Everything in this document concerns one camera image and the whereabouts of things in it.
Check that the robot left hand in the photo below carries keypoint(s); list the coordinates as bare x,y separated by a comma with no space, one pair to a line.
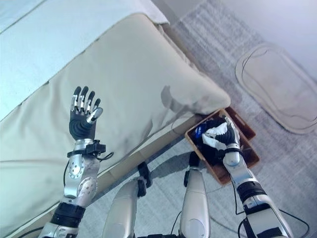
81,126

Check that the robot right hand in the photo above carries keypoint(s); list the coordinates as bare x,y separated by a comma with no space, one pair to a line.
229,137

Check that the white cloth garment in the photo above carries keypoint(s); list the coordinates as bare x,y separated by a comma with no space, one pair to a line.
213,135

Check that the robot right arm silver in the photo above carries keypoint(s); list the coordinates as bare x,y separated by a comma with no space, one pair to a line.
250,188

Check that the robot left arm silver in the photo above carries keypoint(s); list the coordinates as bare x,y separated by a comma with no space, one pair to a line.
79,173

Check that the brown rectangular bucket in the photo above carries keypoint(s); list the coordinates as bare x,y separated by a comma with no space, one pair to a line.
247,158

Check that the dark blue black clothes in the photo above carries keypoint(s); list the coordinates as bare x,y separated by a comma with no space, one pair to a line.
199,130

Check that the grey striped carpet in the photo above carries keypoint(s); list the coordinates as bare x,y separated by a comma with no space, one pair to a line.
284,161

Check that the robot right leg silver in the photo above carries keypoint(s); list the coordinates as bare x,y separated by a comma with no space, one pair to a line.
195,193

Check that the robot leg silver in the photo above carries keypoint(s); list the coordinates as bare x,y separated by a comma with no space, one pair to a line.
123,208
195,193

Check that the beige oval floor mat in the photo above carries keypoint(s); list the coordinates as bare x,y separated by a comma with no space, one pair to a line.
280,86

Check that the robot left leg silver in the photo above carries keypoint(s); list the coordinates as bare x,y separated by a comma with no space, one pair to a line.
123,208

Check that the light blue bed sheet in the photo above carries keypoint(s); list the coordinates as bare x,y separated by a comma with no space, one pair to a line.
37,32

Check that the white towel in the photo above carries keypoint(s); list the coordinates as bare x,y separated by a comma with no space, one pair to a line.
156,12

